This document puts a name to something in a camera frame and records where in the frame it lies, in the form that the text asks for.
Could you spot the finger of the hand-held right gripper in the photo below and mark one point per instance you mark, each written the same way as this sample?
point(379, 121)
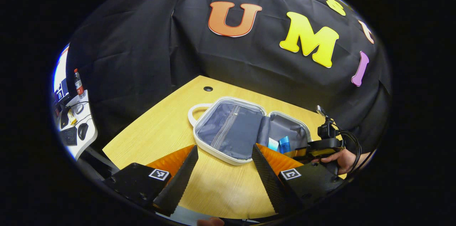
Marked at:
point(300, 152)

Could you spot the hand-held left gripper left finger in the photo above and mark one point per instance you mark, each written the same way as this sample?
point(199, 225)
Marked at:
point(178, 183)

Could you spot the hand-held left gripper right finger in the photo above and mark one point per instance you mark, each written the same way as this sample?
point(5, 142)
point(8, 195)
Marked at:
point(270, 183)

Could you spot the blue capped skincare bottle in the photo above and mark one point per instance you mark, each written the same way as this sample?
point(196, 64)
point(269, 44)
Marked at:
point(285, 145)

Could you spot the translucent teal skincare tube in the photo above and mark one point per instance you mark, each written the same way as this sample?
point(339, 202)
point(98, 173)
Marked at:
point(273, 144)

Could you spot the white suitcase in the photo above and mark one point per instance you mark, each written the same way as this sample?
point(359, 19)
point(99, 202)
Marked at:
point(231, 130)

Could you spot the white office desk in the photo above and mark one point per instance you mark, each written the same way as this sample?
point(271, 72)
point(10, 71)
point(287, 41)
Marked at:
point(91, 137)

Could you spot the black computer mouse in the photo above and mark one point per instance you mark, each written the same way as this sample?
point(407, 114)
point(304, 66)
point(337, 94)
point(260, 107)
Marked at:
point(83, 131)

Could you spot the black keyboard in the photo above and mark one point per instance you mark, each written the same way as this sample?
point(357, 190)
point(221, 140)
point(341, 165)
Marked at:
point(68, 136)

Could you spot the small yellow object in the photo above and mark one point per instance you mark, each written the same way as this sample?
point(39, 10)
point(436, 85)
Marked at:
point(72, 117)

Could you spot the red label plastic bottle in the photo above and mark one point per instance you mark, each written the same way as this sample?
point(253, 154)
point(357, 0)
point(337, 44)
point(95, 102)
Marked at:
point(78, 84)

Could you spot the computer monitor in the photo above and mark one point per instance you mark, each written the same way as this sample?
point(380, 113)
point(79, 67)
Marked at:
point(61, 67)

